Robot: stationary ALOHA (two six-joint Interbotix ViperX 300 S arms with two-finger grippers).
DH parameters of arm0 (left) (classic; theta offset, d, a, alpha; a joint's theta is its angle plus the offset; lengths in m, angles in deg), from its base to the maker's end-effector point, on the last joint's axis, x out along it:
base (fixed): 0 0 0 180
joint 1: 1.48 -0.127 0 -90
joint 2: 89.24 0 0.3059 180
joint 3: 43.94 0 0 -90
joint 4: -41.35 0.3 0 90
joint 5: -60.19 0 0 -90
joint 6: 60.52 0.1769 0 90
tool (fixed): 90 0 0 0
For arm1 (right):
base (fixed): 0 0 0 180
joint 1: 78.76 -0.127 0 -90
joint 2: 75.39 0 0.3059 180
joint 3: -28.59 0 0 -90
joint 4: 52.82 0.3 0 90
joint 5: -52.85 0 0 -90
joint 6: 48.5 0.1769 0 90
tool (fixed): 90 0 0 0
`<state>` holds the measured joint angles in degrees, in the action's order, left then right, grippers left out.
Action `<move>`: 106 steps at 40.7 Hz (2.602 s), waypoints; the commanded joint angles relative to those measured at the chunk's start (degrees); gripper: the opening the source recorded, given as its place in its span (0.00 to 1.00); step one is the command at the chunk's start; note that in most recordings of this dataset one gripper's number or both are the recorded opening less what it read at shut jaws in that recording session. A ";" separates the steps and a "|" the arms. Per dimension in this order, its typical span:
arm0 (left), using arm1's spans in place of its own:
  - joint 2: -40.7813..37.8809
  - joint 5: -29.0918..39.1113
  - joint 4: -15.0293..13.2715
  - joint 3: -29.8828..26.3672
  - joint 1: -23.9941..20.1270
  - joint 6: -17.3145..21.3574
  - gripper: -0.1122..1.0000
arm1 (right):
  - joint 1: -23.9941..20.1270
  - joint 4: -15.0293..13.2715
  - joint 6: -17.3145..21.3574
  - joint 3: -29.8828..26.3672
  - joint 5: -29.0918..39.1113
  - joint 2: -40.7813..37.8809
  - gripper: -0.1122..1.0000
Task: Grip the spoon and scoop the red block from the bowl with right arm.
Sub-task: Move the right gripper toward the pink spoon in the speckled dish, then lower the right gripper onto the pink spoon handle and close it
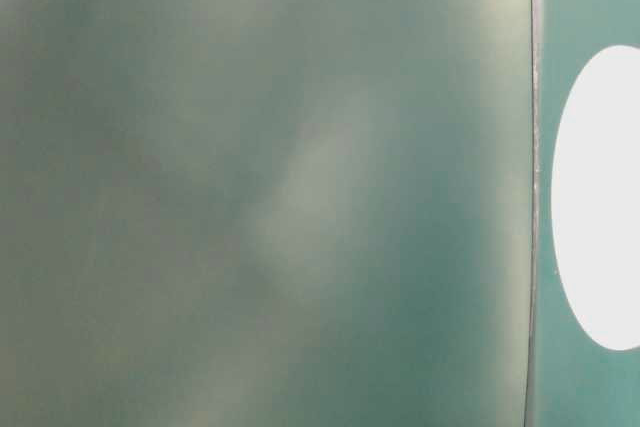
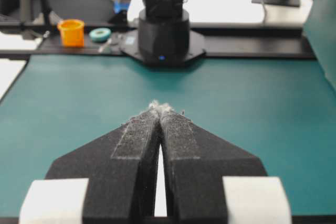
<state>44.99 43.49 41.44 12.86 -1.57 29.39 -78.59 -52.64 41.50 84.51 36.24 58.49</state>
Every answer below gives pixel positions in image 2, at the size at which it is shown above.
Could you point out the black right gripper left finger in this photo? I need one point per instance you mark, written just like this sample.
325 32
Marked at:
109 180

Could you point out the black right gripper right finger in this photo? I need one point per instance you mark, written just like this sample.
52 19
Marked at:
214 181

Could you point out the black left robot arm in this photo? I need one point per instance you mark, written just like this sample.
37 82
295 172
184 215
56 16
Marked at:
163 38

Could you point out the teal tape roll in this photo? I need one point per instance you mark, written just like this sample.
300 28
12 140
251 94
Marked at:
100 34

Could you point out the orange plastic cup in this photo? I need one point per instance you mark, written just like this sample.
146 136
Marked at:
71 32

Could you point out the blue box in background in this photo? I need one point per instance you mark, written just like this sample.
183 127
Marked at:
121 5

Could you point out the teal side panel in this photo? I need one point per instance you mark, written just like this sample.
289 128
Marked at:
320 30

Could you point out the grey office chair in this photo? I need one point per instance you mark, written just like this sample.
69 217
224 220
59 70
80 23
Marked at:
17 16

